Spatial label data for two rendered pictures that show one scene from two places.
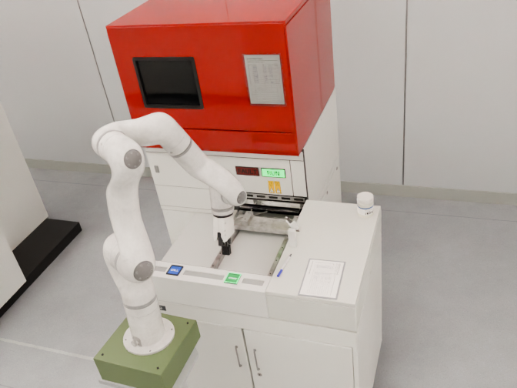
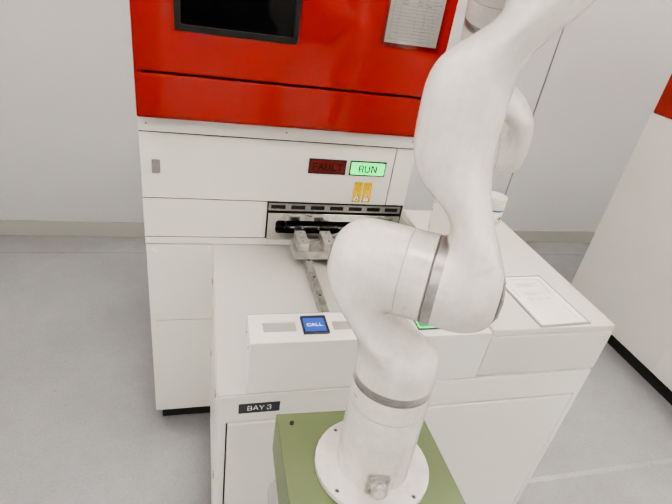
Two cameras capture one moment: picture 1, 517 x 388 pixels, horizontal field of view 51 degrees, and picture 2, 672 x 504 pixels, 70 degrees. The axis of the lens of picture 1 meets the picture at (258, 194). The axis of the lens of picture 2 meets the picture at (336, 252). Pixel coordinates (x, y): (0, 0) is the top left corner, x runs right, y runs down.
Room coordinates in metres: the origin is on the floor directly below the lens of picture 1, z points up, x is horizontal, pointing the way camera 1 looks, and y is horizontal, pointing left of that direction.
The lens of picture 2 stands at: (1.13, 0.92, 1.62)
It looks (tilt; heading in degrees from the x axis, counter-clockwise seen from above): 30 degrees down; 318
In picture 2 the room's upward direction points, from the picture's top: 10 degrees clockwise
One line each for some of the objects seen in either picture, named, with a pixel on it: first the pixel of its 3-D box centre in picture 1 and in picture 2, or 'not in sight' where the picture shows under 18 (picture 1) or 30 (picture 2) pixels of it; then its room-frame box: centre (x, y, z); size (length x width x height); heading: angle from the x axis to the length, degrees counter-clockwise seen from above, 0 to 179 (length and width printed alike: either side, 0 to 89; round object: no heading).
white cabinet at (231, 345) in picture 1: (272, 327); (361, 402); (1.87, 0.03, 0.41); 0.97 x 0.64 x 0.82; 66
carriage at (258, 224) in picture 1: (263, 224); (349, 249); (2.10, 0.00, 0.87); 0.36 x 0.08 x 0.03; 66
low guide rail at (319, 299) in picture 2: (224, 249); (316, 289); (1.99, 0.20, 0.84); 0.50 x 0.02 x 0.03; 156
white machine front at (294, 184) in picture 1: (225, 182); (283, 187); (2.28, 0.15, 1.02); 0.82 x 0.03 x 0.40; 66
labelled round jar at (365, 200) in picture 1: (365, 205); (492, 208); (1.93, -0.45, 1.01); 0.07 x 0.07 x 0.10
